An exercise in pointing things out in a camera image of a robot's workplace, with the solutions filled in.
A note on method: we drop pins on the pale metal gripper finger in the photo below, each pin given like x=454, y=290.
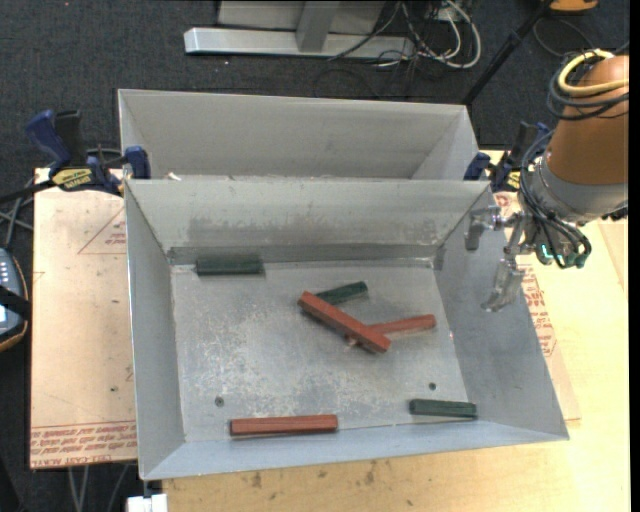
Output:
x=516, y=285
x=499, y=287

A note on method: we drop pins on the red-brown flat block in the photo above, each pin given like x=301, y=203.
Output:
x=342, y=322
x=282, y=425
x=407, y=325

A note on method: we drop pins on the dark green flat block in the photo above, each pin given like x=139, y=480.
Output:
x=442, y=408
x=345, y=292
x=229, y=265

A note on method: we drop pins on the grey metal bin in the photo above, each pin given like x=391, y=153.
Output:
x=280, y=360

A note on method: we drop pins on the brown cardboard board, red print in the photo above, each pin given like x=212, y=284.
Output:
x=80, y=320

